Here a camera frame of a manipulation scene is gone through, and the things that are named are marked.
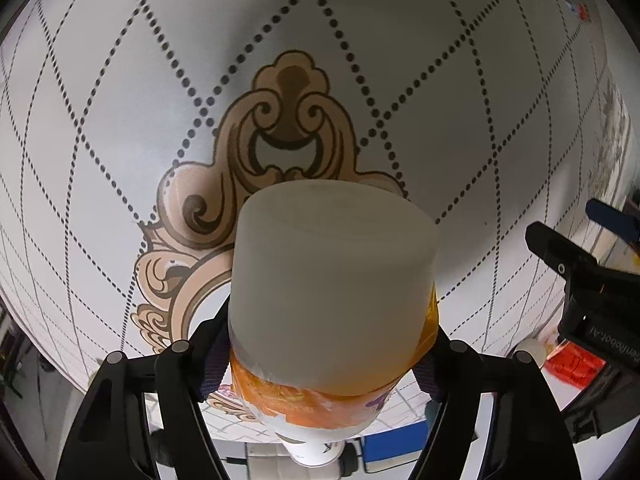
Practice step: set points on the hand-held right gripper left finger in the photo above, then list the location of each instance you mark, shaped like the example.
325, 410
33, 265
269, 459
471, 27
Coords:
212, 366

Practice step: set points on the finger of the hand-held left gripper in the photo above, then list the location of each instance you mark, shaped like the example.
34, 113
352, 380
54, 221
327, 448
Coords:
607, 212
555, 247

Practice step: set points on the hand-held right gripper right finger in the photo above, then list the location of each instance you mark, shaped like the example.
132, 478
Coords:
428, 377

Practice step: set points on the frosted cup with orange label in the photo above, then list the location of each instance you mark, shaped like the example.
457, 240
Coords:
330, 280

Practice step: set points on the blue box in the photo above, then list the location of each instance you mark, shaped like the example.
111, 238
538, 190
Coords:
392, 441

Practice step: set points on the white patterned tablecloth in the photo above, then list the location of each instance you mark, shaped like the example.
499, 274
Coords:
400, 35

